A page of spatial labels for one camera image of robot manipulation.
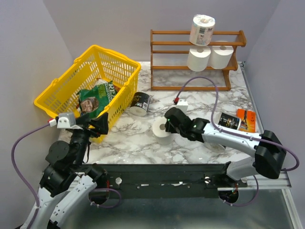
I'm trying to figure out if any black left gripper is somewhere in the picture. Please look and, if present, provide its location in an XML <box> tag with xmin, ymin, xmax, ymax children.
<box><xmin>71</xmin><ymin>112</ymin><xmax>109</xmax><ymax>167</ymax></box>

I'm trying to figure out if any white paper roll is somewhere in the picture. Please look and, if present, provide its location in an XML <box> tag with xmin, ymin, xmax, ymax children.
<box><xmin>209</xmin><ymin>45</ymin><xmax>234</xmax><ymax>69</ymax></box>
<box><xmin>152</xmin><ymin>117</ymin><xmax>173</xmax><ymax>146</ymax></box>
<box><xmin>187</xmin><ymin>46</ymin><xmax>211</xmax><ymax>72</ymax></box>

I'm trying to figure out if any black roll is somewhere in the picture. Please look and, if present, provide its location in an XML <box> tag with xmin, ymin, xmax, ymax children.
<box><xmin>215</xmin><ymin>112</ymin><xmax>241</xmax><ymax>130</ymax></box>
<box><xmin>129</xmin><ymin>92</ymin><xmax>151</xmax><ymax>116</ymax></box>
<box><xmin>205</xmin><ymin>143</ymin><xmax>226</xmax><ymax>153</ymax></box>

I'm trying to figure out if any plastic pinkish paper roll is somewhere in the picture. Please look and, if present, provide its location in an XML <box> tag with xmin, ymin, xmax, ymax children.
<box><xmin>189</xmin><ymin>14</ymin><xmax>215</xmax><ymax>46</ymax></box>

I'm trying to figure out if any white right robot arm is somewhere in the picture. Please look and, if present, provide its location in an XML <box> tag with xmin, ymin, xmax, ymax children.
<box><xmin>164</xmin><ymin>107</ymin><xmax>286</xmax><ymax>187</ymax></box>

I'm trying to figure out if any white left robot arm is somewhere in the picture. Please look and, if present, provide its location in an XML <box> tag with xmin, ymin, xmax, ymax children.
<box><xmin>21</xmin><ymin>112</ymin><xmax>109</xmax><ymax>229</ymax></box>

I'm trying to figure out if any wooden two-tier shelf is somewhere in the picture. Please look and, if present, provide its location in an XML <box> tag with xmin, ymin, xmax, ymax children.
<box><xmin>150</xmin><ymin>30</ymin><xmax>247</xmax><ymax>91</ymax></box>

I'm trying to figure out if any green snack bag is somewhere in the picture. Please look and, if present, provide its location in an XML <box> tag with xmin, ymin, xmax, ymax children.
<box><xmin>77</xmin><ymin>80</ymin><xmax>120</xmax><ymax>119</ymax></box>

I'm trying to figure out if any yellow plastic shopping basket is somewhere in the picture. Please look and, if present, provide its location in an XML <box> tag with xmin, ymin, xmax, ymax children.
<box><xmin>34</xmin><ymin>45</ymin><xmax>141</xmax><ymax>128</ymax></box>

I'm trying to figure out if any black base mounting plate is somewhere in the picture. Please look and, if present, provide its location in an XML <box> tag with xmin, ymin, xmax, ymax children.
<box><xmin>100</xmin><ymin>164</ymin><xmax>248</xmax><ymax>199</ymax></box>

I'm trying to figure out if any orange snack packet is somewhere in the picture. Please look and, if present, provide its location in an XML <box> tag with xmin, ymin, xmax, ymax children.
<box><xmin>236</xmin><ymin>109</ymin><xmax>256</xmax><ymax>133</ymax></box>

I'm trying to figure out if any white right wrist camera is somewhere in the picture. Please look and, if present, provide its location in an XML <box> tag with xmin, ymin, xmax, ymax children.
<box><xmin>173</xmin><ymin>97</ymin><xmax>188</xmax><ymax>113</ymax></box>

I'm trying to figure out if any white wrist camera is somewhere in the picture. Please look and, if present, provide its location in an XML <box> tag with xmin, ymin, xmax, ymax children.
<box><xmin>48</xmin><ymin>113</ymin><xmax>77</xmax><ymax>129</ymax></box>
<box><xmin>173</xmin><ymin>97</ymin><xmax>188</xmax><ymax>113</ymax></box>

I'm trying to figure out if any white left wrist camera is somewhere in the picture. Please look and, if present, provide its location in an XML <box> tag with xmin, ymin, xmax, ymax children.
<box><xmin>48</xmin><ymin>113</ymin><xmax>77</xmax><ymax>129</ymax></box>

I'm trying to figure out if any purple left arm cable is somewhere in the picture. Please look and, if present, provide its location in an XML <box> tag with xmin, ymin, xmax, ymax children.
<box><xmin>10</xmin><ymin>124</ymin><xmax>52</xmax><ymax>210</ymax></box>

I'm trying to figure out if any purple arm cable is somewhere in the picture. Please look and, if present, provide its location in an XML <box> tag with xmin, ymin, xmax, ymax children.
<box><xmin>10</xmin><ymin>124</ymin><xmax>52</xmax><ymax>210</ymax></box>
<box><xmin>176</xmin><ymin>76</ymin><xmax>300</xmax><ymax>172</ymax></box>

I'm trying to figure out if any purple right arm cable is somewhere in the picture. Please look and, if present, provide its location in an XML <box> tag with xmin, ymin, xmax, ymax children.
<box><xmin>176</xmin><ymin>76</ymin><xmax>300</xmax><ymax>172</ymax></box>

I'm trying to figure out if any aluminium rail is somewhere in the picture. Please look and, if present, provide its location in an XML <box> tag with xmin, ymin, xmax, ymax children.
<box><xmin>38</xmin><ymin>170</ymin><xmax>292</xmax><ymax>191</ymax></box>

